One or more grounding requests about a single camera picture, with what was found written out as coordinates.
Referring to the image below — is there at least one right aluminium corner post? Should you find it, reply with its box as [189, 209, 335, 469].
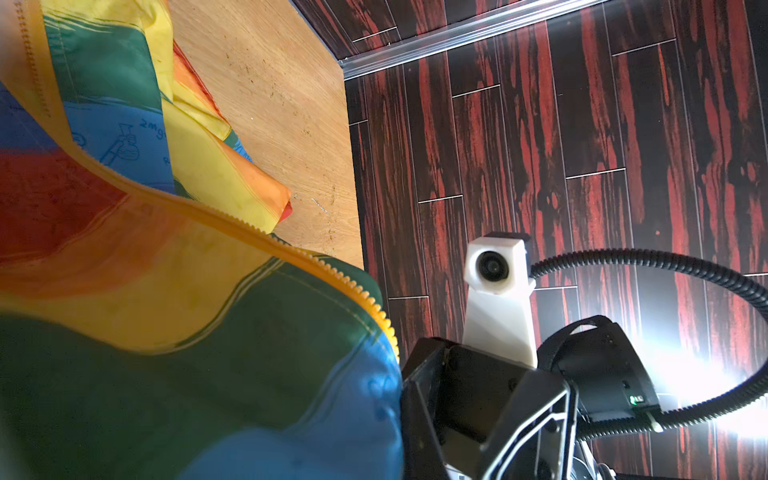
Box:
[338, 0, 604, 80]

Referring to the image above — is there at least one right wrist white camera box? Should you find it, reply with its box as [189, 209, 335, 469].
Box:
[462, 232, 538, 368]

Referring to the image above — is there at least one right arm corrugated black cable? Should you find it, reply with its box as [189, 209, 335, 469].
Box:
[527, 248, 768, 442]

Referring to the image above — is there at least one rainbow striped hooded jacket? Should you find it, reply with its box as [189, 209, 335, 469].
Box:
[1, 1, 404, 479]

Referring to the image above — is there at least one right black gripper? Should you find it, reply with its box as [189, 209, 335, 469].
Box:
[401, 315, 660, 479]

